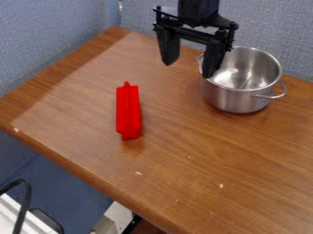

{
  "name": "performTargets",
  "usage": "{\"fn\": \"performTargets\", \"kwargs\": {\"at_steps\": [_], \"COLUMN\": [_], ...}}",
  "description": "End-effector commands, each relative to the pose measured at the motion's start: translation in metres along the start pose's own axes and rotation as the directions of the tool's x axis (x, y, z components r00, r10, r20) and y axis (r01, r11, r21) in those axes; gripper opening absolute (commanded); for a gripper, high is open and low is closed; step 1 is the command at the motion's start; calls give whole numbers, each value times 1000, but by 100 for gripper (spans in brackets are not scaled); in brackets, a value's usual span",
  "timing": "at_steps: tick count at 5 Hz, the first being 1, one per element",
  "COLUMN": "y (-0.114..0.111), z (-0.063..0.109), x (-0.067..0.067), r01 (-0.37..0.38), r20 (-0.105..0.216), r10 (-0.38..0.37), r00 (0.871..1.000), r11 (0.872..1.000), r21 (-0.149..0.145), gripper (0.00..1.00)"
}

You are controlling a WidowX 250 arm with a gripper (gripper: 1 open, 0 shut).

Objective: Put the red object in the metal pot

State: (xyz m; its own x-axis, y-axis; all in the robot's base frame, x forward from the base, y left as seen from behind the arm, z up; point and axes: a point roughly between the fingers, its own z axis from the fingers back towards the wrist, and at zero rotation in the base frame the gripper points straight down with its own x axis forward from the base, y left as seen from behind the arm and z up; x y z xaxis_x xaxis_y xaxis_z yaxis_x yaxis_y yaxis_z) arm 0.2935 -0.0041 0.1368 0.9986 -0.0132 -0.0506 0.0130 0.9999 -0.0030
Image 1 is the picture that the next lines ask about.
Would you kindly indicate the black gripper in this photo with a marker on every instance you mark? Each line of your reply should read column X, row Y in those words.
column 199, row 23

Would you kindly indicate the red star-shaped block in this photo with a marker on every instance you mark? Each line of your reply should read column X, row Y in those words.
column 129, row 120

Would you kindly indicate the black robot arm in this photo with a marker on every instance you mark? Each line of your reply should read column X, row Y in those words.
column 195, row 21

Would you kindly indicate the metal pot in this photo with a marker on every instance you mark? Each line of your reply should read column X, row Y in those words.
column 247, row 82

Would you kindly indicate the white box below table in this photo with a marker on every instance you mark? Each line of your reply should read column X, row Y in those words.
column 33, row 224

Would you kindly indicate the white table bracket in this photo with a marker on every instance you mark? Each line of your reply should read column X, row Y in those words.
column 114, row 221

